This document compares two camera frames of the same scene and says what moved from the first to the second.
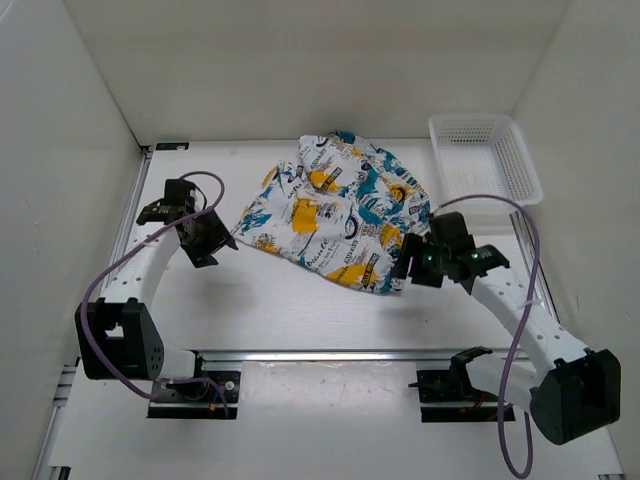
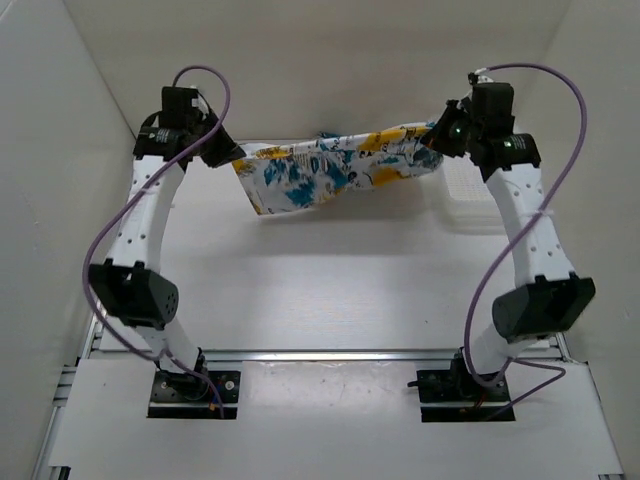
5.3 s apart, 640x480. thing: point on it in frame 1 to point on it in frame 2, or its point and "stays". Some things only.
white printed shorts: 342,208 to 282,175
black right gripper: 413,246 to 437,138
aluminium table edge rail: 342,356 stays
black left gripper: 219,237 to 226,152
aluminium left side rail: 69,379 stays
